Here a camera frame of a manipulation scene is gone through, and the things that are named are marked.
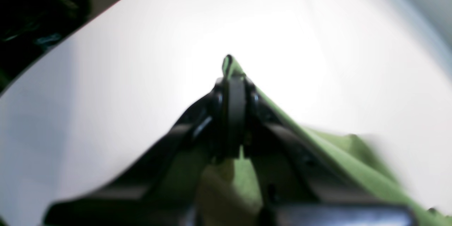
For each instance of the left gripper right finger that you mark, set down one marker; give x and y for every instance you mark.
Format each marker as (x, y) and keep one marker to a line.
(298, 184)

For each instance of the olive green t-shirt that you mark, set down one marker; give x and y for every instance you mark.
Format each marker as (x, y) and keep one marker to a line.
(228, 193)

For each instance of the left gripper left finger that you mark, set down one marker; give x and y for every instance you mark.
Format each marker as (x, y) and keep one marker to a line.
(158, 188)

